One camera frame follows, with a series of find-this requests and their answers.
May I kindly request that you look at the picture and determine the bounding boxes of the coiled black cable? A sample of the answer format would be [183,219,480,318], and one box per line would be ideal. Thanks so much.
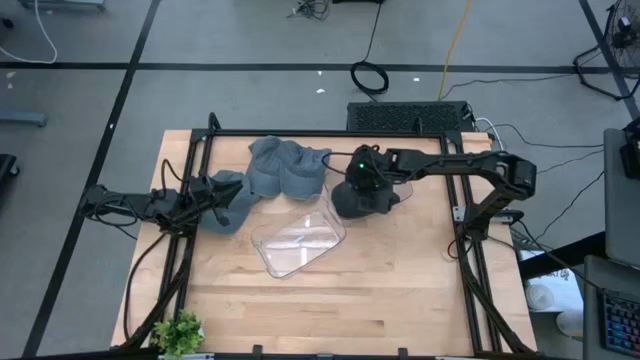
[349,0,390,96]

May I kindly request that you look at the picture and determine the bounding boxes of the yellow cable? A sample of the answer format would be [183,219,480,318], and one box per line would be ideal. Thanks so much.
[438,0,474,101]

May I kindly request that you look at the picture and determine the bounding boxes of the black object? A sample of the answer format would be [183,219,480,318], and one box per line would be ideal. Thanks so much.
[0,153,21,191]

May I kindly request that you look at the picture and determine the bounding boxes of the thin black floor cable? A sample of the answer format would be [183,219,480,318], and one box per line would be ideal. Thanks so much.
[482,122,605,150]
[439,73,576,101]

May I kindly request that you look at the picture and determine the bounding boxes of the dark baseball cap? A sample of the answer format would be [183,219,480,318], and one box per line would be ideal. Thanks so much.
[331,178,402,220]

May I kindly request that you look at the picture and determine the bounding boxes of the black device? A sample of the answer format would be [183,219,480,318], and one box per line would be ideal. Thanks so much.
[619,117,640,181]

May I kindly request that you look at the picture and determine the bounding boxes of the small green plant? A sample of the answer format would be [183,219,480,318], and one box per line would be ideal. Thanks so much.
[149,309,206,359]

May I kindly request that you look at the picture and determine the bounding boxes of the grey flat panel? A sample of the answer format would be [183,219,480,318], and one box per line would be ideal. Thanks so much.
[602,127,640,271]

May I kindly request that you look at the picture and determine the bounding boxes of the grey metal bar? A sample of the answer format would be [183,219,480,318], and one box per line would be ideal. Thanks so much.
[0,110,49,127]

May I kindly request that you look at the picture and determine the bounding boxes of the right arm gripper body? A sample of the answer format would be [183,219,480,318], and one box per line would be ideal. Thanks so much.
[343,143,400,192]

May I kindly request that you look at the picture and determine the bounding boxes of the black aluminium table frame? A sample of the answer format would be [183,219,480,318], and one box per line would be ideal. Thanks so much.
[117,112,539,359]

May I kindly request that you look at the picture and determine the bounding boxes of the black floor fan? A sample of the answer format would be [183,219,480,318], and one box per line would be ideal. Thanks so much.
[572,0,640,101]

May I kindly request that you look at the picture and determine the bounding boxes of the tangled black cables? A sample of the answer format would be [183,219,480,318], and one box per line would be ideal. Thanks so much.
[287,0,331,21]

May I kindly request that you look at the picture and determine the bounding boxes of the backlit colourful keyboard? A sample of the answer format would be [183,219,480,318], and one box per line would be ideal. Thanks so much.
[599,289,640,359]

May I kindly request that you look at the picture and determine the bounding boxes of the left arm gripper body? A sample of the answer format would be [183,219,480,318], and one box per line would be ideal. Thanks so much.
[183,174,231,228]

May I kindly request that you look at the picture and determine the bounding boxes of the white floor cable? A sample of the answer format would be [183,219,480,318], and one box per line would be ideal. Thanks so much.
[0,0,59,65]

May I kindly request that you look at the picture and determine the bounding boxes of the black perforated computer case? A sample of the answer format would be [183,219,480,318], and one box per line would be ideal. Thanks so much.
[346,101,475,134]

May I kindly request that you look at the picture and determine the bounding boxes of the large clear plastic bin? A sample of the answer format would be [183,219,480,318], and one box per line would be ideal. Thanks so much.
[249,192,348,280]

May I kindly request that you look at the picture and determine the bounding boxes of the grey metal base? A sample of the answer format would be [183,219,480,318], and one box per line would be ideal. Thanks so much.
[19,0,106,12]

